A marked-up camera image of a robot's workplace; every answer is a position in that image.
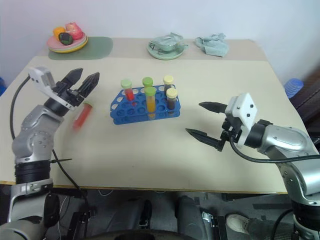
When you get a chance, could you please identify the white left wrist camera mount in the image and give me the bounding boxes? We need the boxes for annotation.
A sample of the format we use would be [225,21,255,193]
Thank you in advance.
[27,66,76,111]

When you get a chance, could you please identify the dark rounded shape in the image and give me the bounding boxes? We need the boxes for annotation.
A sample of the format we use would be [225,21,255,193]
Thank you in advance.
[174,195,205,240]

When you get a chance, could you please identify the clear tube with green cap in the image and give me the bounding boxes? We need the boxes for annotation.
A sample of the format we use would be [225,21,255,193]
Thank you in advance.
[142,76,154,89]

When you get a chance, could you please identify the pink toy fruit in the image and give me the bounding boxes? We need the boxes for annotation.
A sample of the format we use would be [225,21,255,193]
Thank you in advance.
[64,22,84,41]

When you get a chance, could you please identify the blue ribbed stool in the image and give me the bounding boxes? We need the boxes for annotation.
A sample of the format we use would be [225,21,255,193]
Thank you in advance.
[284,77,305,100]

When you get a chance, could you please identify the orange toy fruit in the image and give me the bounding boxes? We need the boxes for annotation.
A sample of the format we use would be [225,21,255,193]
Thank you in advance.
[52,26,67,39]

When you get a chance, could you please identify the dark brown furniture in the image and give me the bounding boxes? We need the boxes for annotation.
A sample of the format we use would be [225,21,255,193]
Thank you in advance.
[294,66,320,151]

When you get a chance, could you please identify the pink plate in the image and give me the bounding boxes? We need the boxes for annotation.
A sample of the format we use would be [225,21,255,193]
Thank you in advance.
[46,34,88,50]

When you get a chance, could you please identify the white shoe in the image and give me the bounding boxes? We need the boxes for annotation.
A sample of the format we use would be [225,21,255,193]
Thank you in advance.
[225,212,251,235]

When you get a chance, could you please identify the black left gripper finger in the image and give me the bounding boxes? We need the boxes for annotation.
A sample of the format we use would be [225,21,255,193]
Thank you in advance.
[61,67,84,89]
[77,72,101,98]

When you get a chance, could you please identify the yellow plate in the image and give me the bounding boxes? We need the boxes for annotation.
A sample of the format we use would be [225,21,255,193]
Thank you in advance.
[48,37,89,54]

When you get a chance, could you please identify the dark tube with yellow cap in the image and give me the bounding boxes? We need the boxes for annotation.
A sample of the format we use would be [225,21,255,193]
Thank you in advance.
[166,87,179,111]
[163,75,175,92]

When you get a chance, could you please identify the dark green toy ball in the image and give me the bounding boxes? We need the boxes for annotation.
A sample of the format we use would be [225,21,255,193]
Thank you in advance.
[58,31,74,46]

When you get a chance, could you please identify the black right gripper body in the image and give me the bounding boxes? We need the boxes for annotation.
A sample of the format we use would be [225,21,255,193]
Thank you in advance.
[219,112,245,145]

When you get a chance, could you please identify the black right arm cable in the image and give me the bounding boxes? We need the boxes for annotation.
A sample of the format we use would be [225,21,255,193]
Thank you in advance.
[229,140,320,164]

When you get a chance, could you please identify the light green plate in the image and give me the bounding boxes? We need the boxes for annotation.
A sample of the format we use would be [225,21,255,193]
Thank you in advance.
[47,35,89,52]

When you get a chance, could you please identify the blue test tube rack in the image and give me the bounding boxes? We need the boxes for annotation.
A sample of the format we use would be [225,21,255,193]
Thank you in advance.
[109,84,181,126]

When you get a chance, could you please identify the red tube with green cap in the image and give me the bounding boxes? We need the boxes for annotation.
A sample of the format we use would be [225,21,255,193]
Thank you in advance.
[120,78,136,102]
[72,101,94,131]

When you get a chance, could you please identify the orange tube with green cap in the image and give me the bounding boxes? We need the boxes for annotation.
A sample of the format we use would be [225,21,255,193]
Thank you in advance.
[145,86,158,119]

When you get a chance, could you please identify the pale green plate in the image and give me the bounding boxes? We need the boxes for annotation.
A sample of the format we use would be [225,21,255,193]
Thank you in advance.
[146,40,189,61]

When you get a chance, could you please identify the grey trouser leg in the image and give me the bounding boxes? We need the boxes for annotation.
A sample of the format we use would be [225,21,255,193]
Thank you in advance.
[246,216,294,240]

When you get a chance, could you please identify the black cable tie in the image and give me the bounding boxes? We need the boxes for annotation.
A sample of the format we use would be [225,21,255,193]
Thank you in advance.
[48,157,74,165]

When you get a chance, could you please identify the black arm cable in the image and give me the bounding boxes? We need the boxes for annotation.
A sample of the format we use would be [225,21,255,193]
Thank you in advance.
[9,75,89,201]
[229,140,320,164]

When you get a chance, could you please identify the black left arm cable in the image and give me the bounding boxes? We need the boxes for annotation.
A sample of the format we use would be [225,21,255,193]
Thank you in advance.
[9,75,89,201]

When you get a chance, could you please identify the green table mat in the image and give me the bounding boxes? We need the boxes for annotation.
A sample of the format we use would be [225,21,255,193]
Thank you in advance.
[47,36,114,61]

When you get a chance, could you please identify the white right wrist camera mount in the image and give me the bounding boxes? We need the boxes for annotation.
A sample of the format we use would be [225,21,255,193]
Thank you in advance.
[224,92,259,149]

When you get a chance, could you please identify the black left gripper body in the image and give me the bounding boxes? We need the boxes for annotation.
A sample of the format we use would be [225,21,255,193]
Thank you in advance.
[53,80,86,106]

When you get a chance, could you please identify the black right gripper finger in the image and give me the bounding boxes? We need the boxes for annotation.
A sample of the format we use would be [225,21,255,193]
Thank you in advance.
[198,101,228,116]
[185,127,224,153]

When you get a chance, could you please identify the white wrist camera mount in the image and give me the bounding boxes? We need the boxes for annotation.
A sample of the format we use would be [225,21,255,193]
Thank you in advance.
[224,92,259,149]
[27,66,76,111]

